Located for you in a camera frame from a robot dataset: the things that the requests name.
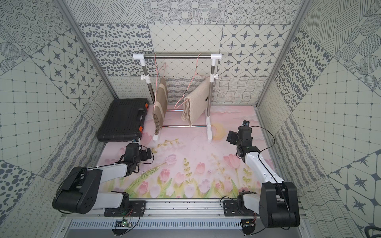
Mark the brown plaid scarf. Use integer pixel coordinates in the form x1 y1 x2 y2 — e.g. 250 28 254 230
153 77 168 135

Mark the white steel clothes rack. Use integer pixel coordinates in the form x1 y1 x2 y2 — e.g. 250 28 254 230
133 54 222 142

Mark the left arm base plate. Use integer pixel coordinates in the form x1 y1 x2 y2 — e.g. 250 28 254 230
104 200 147 217

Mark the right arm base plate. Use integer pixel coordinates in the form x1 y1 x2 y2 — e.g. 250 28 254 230
221 199 255 217

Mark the green circuit board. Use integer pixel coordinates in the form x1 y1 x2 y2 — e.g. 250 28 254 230
115 220 133 229

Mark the beige fuzzy scarf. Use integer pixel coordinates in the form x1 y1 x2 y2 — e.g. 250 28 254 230
182 79 210 126

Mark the floral pink table mat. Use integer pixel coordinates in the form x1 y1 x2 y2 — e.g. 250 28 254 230
100 106 272 198

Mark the pink wire hanger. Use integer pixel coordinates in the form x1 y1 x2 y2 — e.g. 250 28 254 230
174 53 206 109
154 54 167 89

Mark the black plastic tool case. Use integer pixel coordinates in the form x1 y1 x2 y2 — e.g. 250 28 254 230
97 98 149 143

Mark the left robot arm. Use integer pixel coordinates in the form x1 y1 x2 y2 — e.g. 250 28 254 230
52 143 154 216

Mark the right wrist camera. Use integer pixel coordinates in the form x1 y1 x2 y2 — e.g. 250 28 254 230
242 121 250 127

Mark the aluminium mounting rail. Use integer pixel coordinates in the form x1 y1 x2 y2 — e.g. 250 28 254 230
62 198 252 219

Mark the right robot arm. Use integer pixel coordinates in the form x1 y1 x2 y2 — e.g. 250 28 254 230
227 121 300 229

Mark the right controller board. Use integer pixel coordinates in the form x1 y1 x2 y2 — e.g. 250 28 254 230
241 219 256 236

